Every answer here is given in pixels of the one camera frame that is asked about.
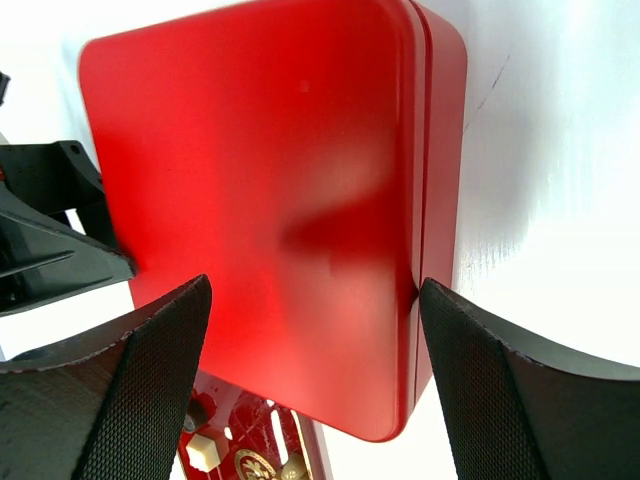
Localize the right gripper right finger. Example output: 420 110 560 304
419 278 639 479

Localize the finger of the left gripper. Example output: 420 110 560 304
1 209 134 315
1 140 119 250

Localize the red lacquer tray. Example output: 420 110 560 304
174 372 333 479

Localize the red chocolate box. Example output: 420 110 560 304
414 2 470 406

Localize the dark round chocolate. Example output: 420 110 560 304
183 398 209 433

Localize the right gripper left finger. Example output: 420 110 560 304
1 275 212 479

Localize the red tin lid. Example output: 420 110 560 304
79 1 425 442

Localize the white square chocolate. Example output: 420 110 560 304
186 434 221 473

